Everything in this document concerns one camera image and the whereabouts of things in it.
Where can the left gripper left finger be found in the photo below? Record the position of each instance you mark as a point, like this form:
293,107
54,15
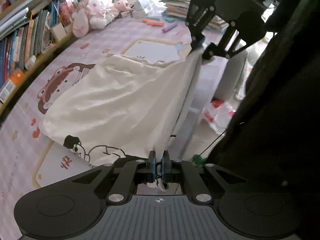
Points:
135,172

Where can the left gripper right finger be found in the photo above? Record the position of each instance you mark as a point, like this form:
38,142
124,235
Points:
186,175

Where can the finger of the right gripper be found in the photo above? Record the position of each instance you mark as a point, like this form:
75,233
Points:
227,45
197,19

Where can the white printed t-shirt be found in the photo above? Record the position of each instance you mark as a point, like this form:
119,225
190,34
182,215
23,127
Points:
124,107

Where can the purple highlighter pen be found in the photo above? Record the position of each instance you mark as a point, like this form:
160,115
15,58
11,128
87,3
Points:
169,28

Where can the orange highlighter pen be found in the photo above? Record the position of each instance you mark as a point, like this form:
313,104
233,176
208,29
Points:
151,22

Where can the white red plastic bag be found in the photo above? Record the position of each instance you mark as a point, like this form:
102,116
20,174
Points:
218,114

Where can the pink white plush toy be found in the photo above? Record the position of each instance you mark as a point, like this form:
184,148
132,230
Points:
96,14

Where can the pink checkered desk mat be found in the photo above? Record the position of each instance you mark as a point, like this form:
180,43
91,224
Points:
29,159

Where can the white charger adapter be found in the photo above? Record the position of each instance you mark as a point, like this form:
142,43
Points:
31,62

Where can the white orange box lying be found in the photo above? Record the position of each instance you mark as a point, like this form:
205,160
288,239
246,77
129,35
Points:
10,84

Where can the row of books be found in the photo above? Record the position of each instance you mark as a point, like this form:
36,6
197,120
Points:
33,32

